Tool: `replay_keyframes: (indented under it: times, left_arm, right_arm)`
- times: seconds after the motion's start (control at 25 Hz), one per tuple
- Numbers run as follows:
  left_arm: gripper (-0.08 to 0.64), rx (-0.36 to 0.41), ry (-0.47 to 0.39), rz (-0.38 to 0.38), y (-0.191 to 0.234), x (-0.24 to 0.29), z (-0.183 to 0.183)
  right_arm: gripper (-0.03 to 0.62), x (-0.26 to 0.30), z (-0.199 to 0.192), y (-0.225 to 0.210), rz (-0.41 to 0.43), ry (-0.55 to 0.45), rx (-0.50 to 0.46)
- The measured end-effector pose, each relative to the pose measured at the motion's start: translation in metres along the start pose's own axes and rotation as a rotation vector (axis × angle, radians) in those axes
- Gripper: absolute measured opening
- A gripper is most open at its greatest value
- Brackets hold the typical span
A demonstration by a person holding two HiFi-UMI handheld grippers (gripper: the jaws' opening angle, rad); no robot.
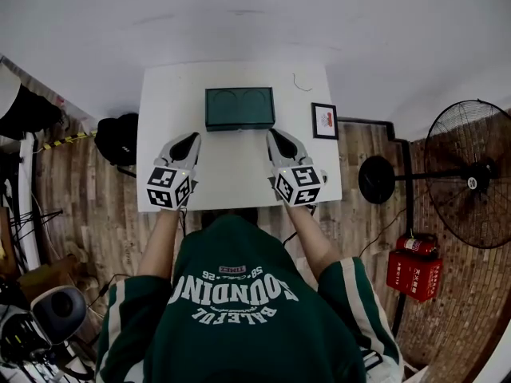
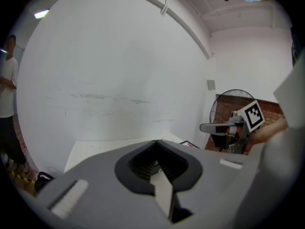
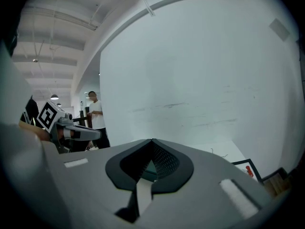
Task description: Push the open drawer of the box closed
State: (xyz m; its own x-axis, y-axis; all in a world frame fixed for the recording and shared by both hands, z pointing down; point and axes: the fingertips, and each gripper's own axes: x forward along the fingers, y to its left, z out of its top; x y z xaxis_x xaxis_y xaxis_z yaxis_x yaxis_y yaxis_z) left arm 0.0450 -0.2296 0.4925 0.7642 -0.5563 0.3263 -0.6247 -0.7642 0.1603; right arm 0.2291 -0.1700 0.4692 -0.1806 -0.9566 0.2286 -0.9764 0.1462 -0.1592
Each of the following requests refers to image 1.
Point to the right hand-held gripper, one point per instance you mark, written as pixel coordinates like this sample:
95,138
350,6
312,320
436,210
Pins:
299,186

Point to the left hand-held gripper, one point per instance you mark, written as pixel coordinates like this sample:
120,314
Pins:
167,188

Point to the dark green drawer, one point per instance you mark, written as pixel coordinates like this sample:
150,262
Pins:
240,127

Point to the dark green box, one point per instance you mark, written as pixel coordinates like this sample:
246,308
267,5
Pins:
239,104

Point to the person's left forearm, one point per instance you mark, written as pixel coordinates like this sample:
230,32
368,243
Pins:
157,242

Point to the person's right forearm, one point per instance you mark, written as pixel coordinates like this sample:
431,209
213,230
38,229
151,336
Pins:
315,242

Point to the red extinguisher box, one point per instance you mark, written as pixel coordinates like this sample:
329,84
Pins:
413,275

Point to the brown cardboard box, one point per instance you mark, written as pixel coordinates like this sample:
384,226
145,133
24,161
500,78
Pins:
48,275

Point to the black framed picture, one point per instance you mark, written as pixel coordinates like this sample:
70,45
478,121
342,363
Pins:
324,121

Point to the black backpack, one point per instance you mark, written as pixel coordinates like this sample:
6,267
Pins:
117,138

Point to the yellow black striped tape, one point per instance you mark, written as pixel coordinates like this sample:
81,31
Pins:
68,140

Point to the red fire extinguisher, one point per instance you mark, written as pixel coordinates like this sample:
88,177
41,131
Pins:
415,245

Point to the green printed shirt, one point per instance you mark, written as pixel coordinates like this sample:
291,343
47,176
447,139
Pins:
247,313

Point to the black standing fan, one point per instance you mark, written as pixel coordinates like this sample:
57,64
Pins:
467,174

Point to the grey white round device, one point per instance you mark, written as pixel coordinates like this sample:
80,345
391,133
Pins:
60,313

